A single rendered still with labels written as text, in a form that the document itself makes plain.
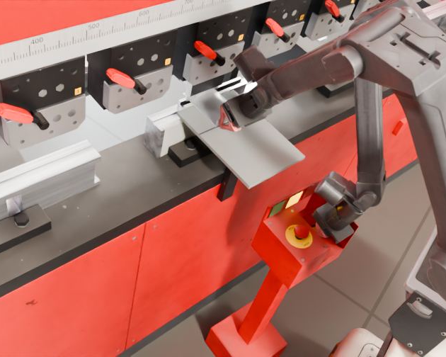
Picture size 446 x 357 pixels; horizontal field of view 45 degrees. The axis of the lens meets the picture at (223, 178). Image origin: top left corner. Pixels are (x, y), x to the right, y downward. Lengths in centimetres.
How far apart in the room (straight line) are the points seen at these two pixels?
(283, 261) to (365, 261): 111
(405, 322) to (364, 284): 125
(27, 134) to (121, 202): 32
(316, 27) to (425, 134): 78
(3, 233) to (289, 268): 69
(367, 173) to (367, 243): 129
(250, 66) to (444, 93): 51
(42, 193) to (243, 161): 44
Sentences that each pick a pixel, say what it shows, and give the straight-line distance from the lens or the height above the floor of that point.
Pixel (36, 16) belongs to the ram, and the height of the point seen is 136.
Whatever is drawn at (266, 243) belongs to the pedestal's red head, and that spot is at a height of 73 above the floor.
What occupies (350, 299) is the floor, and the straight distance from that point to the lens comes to 233.
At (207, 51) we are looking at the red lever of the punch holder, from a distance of 109.
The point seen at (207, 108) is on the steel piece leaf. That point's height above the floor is 100.
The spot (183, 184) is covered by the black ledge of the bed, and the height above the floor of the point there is 88.
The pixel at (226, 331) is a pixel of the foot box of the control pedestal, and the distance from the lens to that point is 195.
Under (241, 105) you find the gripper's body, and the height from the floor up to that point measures 110.
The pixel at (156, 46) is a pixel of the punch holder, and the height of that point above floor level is 124.
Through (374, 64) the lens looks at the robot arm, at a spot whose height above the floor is 151.
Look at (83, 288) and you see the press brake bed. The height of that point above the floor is 68.
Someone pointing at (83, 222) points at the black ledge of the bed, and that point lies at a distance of 120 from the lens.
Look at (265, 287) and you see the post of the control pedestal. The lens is 166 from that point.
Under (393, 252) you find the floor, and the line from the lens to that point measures 257.
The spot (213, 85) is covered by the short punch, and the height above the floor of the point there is 103.
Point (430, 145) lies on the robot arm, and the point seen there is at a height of 144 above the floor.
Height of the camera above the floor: 185
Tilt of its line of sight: 48 degrees down
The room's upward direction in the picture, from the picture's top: 17 degrees clockwise
